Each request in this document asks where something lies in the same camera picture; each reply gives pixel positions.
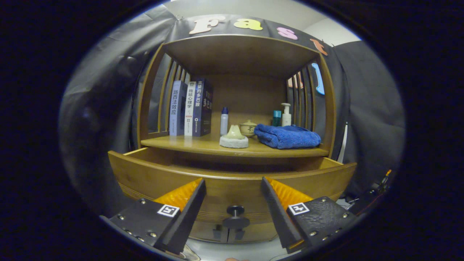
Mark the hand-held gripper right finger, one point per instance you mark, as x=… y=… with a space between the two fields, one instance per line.
x=279 y=214

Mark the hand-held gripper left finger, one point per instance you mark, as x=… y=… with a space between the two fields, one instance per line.
x=186 y=217

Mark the pale green and white ornament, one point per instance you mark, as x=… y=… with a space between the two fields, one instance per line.
x=234 y=139

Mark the wooden cabinet door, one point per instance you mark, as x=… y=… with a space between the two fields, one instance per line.
x=261 y=235
x=203 y=232

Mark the wooden countertop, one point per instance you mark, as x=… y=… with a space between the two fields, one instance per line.
x=203 y=143

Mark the wooden cabinet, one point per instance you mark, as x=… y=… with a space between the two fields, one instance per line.
x=250 y=94

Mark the blue folded towel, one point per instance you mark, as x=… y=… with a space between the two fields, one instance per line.
x=286 y=137

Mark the beige lidded teacup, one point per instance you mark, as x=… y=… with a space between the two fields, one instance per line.
x=251 y=128

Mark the teal bottle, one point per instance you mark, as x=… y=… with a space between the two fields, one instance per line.
x=276 y=119

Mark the white pump bottle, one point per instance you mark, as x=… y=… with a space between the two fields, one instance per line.
x=286 y=119

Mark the white bottle with blue cap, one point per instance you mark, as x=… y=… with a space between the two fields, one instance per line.
x=224 y=123

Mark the black device with orange tip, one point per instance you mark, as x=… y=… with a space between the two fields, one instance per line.
x=378 y=186

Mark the white spine book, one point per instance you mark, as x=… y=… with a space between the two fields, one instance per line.
x=189 y=108

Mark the pale blue book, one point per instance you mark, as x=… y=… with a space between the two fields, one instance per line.
x=175 y=108

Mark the dark blue book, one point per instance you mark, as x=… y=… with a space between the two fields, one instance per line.
x=204 y=108

